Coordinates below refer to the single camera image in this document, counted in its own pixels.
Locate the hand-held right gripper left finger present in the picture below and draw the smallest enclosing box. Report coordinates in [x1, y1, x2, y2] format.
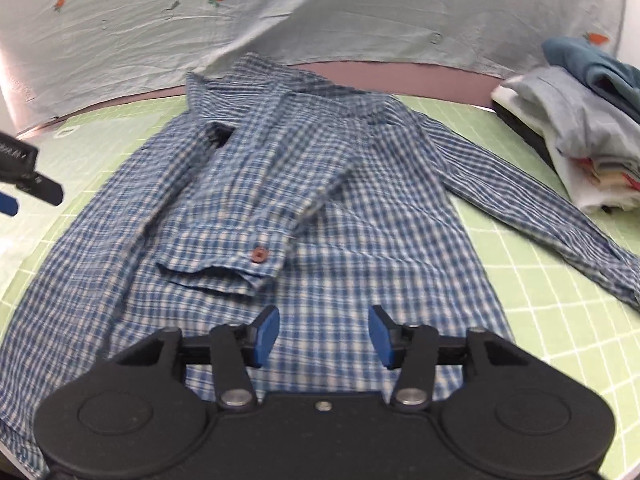
[107, 304, 281, 411]

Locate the mauve cloth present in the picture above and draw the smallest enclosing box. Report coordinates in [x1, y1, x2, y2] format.
[15, 60, 506, 136]

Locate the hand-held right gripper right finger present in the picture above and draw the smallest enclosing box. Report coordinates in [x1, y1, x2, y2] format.
[368, 304, 538, 411]

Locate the green grid mat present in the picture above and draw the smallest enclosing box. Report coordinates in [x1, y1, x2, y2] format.
[0, 92, 640, 480]

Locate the grey carrot print sheet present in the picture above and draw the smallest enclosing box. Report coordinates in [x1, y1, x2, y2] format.
[0, 0, 628, 133]

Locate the blue plaid shirt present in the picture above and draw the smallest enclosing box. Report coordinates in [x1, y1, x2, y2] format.
[0, 52, 640, 480]

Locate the yellow and red folded garment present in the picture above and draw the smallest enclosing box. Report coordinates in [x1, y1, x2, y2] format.
[570, 152, 640, 186]

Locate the pile of folded clothes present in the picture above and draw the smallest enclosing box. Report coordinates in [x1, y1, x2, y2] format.
[491, 76, 640, 213]

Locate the black flat item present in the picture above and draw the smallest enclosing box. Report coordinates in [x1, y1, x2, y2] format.
[492, 100, 558, 173]

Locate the blue folded garment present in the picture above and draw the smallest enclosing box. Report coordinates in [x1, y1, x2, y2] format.
[542, 36, 640, 126]

